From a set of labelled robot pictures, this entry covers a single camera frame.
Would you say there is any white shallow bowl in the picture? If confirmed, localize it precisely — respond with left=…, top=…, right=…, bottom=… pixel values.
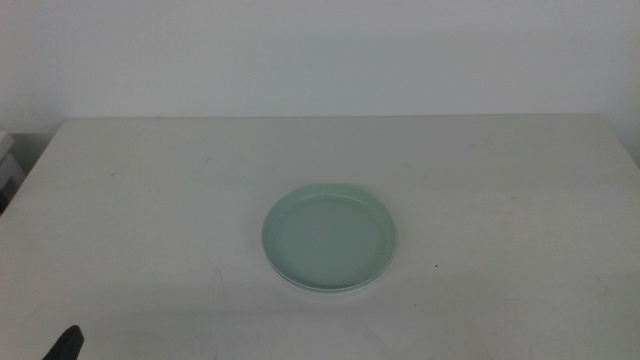
left=267, top=259, right=398, bottom=295

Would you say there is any pale green shallow bowl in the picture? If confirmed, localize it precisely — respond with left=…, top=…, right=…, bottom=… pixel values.
left=261, top=182, right=399, bottom=292

